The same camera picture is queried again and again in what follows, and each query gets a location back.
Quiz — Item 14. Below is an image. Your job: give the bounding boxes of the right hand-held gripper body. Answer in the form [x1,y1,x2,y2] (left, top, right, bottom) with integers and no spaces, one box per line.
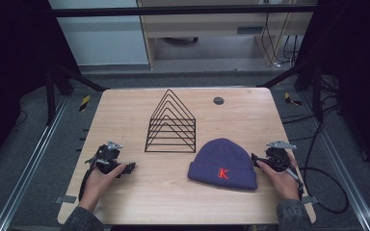
[263,140,299,173]

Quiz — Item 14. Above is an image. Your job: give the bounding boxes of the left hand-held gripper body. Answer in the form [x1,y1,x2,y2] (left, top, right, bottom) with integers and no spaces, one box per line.
[84,140,127,176]

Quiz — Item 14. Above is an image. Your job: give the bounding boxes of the purple knit beanie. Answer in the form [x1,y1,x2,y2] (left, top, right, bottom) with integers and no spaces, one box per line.
[187,138,258,192]

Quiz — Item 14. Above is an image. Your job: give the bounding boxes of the person's right hand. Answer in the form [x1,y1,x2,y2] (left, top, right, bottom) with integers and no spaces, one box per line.
[255,152,301,202]

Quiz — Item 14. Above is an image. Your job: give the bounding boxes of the person's left hand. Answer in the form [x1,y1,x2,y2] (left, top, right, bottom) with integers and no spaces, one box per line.
[78,163,127,214]

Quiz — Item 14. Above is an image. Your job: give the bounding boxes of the grey tape strip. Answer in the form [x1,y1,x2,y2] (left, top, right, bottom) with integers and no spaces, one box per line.
[302,194,320,206]
[54,194,78,205]

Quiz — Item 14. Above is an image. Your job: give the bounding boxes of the yellow black striped tape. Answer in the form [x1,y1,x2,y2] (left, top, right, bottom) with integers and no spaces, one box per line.
[78,94,92,113]
[283,91,304,107]

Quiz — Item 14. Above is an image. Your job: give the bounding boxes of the black metal stand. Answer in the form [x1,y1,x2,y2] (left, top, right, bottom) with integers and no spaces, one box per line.
[43,62,108,127]
[255,59,325,123]

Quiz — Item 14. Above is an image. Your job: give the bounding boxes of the white cabinet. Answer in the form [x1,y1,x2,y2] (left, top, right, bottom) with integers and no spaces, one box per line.
[47,0,150,67]

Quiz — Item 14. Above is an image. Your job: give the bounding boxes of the black curtain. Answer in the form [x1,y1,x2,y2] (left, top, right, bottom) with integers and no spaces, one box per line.
[293,0,370,179]
[0,0,82,176]

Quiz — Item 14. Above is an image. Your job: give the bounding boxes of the light wooden desk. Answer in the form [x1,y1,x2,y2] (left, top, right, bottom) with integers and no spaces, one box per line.
[136,0,320,70]

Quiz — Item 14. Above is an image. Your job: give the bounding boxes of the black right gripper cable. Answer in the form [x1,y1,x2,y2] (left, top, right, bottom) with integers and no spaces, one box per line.
[287,167,305,201]

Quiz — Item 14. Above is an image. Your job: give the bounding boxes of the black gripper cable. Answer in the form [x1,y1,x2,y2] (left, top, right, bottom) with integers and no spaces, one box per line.
[78,159,98,202]
[287,167,305,201]

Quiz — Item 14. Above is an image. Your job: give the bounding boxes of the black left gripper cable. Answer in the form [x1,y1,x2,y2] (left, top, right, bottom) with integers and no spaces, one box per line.
[78,159,98,202]

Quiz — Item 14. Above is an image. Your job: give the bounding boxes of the black wire rack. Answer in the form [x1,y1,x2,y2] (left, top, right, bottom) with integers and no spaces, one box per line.
[144,89,198,154]

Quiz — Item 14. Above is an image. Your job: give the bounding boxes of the aluminium floor rail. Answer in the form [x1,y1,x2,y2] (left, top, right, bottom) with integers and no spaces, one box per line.
[298,91,370,231]
[0,95,69,231]

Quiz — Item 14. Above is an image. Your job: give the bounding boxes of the black floor cable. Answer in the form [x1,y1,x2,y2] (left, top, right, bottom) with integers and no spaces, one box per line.
[280,95,351,215]

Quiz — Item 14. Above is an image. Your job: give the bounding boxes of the bundle of hanging cables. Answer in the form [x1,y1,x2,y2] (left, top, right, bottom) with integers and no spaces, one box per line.
[260,12,301,69]

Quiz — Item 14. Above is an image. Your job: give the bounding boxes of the black horizontal frame bar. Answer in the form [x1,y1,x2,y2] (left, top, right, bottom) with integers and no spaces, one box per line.
[48,4,320,18]

